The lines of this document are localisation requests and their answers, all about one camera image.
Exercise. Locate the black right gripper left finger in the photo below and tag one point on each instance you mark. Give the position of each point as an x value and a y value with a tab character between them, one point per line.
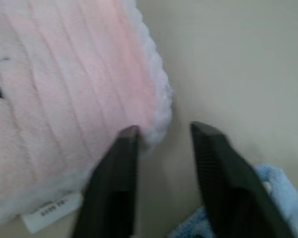
109	188

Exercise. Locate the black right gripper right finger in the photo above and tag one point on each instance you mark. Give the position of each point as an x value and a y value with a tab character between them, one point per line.
228	193

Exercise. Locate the blue fluffy towel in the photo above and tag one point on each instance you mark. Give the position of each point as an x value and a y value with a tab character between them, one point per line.
283	191

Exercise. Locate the pink fluffy towel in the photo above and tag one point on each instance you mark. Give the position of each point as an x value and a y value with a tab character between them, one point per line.
72	99

